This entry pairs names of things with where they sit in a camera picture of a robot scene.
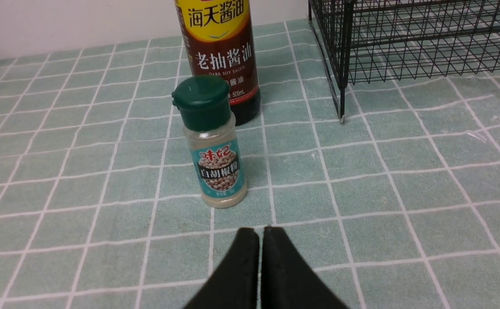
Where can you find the black wire shelf rack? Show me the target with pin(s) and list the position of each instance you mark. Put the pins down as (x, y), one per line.
(380, 40)

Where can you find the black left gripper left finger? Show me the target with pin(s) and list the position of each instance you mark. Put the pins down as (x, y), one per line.
(233, 284)

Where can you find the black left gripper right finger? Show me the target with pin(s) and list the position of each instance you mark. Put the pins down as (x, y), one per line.
(287, 281)

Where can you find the green checkered tablecloth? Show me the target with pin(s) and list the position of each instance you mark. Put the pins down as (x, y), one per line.
(396, 208)

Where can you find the white pepper shaker green cap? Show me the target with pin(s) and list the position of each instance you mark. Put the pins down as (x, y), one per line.
(209, 127)

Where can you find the dark soy sauce bottle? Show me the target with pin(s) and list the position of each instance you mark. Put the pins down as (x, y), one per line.
(218, 38)

